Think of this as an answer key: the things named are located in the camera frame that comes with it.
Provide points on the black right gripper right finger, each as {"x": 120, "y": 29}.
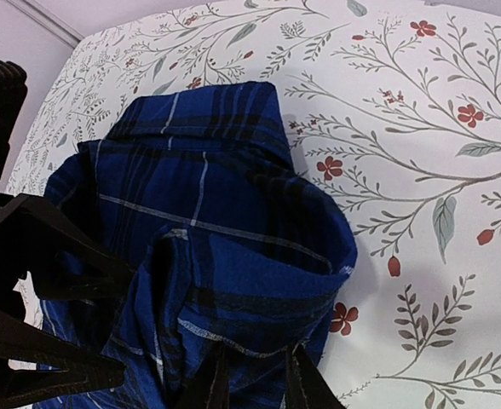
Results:
{"x": 305, "y": 388}

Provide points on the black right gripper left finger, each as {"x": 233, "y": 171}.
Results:
{"x": 209, "y": 387}

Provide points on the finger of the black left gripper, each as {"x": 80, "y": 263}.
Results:
{"x": 35, "y": 366}
{"x": 36, "y": 238}

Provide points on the blue plaid long sleeve shirt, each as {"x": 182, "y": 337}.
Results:
{"x": 197, "y": 192}

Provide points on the floral patterned table mat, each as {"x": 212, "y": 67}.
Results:
{"x": 391, "y": 107}

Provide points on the left aluminium frame post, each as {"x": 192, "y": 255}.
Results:
{"x": 48, "y": 21}

